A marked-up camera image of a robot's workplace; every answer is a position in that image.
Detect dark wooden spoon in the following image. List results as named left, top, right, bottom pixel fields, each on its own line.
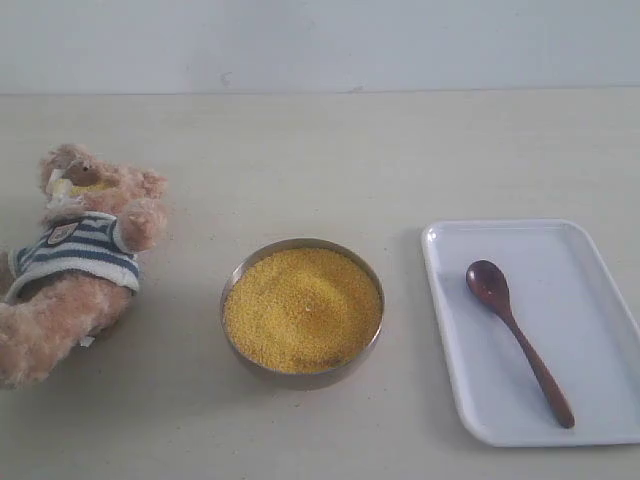
left=465, top=259, right=575, bottom=429

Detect plush teddy bear striped shirt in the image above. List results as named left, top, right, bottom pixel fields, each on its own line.
left=1, top=144, right=167, bottom=389

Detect metal bowl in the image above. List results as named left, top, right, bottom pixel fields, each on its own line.
left=220, top=238, right=385, bottom=389

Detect yellow millet grains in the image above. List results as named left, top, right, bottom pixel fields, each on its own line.
left=224, top=248, right=382, bottom=374

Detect white plastic tray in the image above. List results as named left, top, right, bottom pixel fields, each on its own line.
left=421, top=219, right=639, bottom=447

